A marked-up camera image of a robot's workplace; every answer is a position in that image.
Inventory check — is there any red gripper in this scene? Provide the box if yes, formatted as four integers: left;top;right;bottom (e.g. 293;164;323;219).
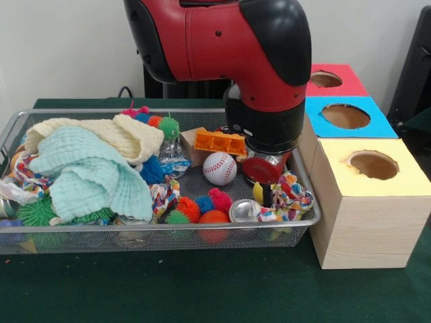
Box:
242;151;292;208

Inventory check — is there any colourful polka-dot cloth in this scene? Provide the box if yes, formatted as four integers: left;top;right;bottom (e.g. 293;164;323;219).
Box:
259;172;314;221

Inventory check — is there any orange plastic tray block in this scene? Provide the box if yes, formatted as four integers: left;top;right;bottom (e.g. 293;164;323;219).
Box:
194;128;248;157

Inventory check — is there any multicolour spiky caterpillar toy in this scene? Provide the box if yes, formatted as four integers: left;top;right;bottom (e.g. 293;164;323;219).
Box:
121;102;181;141
165;188;233;225

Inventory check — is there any cream waffle cloth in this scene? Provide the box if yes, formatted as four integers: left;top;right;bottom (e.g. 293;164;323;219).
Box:
25;114;164;166

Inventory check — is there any mint green cloth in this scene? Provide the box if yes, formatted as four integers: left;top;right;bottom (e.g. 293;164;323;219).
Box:
28;126;154;223

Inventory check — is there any wooden box with three holes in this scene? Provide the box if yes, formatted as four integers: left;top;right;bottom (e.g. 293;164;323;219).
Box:
300;64;431;270

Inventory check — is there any crushed silver can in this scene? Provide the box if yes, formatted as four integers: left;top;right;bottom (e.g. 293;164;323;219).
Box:
229;199;262;224

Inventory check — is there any white baseball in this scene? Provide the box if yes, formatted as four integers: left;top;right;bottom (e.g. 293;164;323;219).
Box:
203;151;238;186

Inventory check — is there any red-orange ball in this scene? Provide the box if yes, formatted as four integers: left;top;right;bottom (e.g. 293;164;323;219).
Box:
199;210;231;243

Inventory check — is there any green cloth table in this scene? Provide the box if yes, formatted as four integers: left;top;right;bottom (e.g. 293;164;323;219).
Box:
0;98;431;323

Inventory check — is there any blue furry googly-eyed toy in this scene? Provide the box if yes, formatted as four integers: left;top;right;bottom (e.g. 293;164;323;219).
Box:
140;156;166;186

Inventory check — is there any black floor stand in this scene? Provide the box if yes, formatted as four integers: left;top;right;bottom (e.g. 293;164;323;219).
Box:
389;5;431;135

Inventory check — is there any green spiky googly-eyed toy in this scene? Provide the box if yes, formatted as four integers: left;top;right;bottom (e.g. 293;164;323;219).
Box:
15;199;115;227

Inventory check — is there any wire mesh bin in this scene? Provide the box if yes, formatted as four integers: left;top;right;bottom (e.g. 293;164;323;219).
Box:
0;108;323;254

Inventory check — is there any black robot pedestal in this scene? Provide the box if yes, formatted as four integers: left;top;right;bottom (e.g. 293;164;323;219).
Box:
143;64;230;100

